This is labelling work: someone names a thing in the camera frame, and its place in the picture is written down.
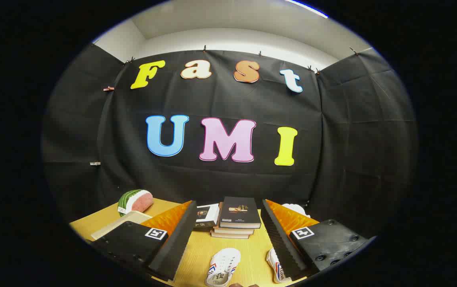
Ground beige fabric storage box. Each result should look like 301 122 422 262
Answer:
91 210 153 240

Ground white plush toy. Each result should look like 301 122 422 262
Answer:
282 203 310 218

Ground black backdrop cloth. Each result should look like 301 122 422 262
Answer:
42 43 418 240

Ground white striped canvas shoe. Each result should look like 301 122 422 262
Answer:
204 248 241 287
266 247 292 283

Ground black cover book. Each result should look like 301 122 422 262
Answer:
220 197 262 229

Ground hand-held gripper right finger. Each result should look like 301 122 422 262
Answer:
261 199 376 281

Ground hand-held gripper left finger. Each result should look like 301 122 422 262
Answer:
91 201 198 282

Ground white portrait cover book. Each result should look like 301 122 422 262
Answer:
193 203 221 232

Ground watermelon slice toy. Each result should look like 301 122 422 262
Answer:
118 189 154 217

